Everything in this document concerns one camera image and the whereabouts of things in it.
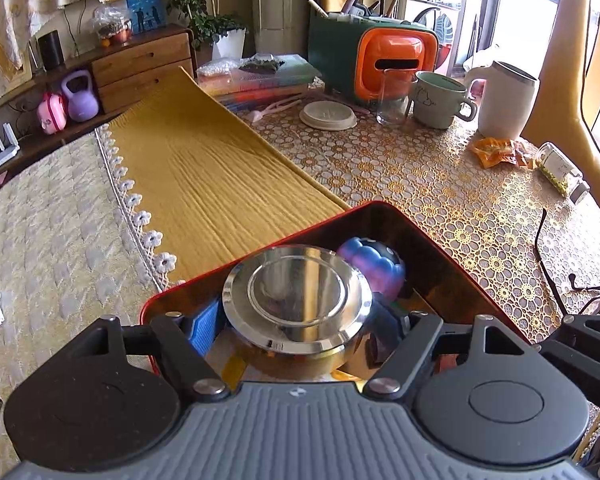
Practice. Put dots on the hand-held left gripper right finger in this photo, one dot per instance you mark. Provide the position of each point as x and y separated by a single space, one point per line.
410 340

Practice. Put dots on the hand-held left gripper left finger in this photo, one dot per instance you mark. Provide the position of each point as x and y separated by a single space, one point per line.
207 327

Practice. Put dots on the red tin box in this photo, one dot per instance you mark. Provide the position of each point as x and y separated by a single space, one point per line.
455 285

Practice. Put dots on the purple toy ball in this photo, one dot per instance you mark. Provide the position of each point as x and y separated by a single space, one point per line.
375 265

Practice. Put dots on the round steel container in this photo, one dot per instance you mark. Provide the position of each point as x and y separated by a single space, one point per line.
295 290

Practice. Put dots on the black eyeglasses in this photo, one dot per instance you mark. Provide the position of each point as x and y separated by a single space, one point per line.
542 255

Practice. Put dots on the yellow table runner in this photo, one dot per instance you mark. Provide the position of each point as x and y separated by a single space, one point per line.
205 170

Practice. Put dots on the cream quilted tablecloth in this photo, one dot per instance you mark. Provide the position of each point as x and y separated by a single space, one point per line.
55 235

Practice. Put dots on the glass jar of yellow pills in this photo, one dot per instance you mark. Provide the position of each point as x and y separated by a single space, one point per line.
562 170

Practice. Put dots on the orange snack packet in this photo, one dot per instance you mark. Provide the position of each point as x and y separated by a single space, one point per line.
500 152

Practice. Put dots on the clear drinking glass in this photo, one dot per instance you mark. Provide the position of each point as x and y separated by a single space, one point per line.
395 102

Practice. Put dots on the white round lid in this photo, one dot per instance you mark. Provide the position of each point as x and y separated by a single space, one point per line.
327 116

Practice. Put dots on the pale green mug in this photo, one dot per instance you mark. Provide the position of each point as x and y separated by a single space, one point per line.
437 102

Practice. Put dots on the stack of books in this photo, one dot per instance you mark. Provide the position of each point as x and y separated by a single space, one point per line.
260 82

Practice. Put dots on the white jug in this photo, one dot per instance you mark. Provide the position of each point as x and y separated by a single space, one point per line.
505 105

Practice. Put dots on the purple kettlebell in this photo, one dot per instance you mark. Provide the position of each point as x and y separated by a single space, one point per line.
80 100

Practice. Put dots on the pink toy case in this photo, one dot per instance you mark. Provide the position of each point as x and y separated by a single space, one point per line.
52 115

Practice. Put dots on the wooden sideboard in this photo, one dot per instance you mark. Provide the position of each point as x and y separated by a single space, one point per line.
140 60

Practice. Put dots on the white plant pot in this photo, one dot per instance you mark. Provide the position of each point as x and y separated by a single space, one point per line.
229 45

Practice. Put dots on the green and orange organizer box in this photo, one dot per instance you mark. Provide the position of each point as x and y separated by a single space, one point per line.
340 55

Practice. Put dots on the plastic bag of fruit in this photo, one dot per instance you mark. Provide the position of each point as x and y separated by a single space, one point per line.
112 27

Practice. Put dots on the green potted plant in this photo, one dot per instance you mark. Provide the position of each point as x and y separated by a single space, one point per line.
200 10

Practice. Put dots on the black cylinder speaker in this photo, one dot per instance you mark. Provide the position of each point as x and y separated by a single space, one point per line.
51 51

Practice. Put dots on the washing machine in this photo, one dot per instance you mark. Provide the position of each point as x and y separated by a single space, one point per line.
435 20

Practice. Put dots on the blue picture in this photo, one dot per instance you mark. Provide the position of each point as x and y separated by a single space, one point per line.
146 10

